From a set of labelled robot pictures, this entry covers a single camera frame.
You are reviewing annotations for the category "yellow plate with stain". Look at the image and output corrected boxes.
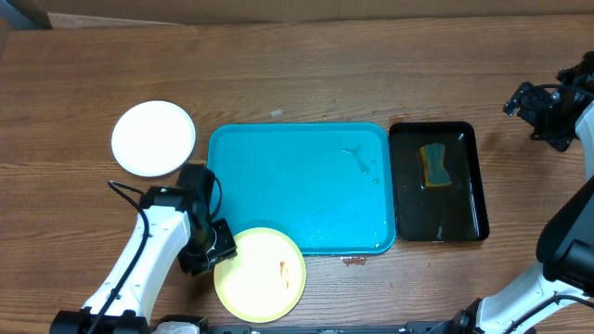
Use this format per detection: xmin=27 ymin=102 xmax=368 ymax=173
xmin=213 ymin=227 xmax=306 ymax=323

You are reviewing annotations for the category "white plate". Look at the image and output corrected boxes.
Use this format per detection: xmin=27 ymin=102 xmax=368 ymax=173
xmin=110 ymin=100 xmax=197 ymax=177

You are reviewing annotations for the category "yellow green sponge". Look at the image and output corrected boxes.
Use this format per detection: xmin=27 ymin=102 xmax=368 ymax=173
xmin=419 ymin=143 xmax=452 ymax=188

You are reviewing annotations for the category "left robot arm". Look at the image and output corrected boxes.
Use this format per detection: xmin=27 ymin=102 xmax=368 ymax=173
xmin=49 ymin=181 xmax=237 ymax=333

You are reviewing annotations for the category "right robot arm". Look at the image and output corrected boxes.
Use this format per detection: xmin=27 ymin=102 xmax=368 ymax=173
xmin=428 ymin=52 xmax=593 ymax=334

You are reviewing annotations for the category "teal plastic tray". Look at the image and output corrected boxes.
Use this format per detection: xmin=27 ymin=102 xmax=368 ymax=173
xmin=207 ymin=122 xmax=396 ymax=255

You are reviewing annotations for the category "black rectangular water tray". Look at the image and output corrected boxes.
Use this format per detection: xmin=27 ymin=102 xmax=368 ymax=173
xmin=389 ymin=122 xmax=490 ymax=242

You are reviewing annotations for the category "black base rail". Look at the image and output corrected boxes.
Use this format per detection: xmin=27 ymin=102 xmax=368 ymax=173
xmin=207 ymin=320 xmax=453 ymax=334

